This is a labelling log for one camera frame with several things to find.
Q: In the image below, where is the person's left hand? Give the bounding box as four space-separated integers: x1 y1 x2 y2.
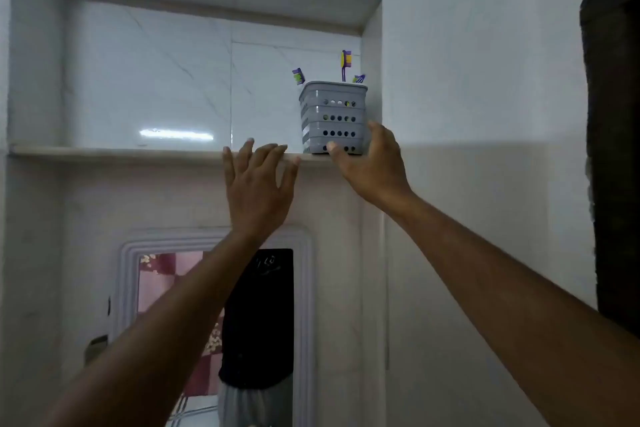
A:
222 138 302 243

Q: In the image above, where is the person's right hand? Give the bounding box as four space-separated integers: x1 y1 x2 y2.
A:
326 120 417 215

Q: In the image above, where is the grey perforated toothbrush holder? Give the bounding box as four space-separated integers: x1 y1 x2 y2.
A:
298 81 369 156

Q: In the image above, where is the person's right forearm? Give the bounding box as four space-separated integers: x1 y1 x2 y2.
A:
394 191 640 427

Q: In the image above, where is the person's left forearm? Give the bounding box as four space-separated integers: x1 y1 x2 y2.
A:
41 228 282 427

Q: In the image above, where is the white marble niche shelf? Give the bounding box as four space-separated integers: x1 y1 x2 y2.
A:
9 143 373 165

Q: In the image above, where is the dark brown wooden door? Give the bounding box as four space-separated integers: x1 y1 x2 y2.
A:
579 0 640 340

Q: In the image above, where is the white framed wall mirror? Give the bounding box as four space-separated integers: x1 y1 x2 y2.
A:
115 226 317 427

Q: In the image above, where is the small grey wall fitting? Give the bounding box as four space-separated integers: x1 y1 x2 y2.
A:
84 335 110 367

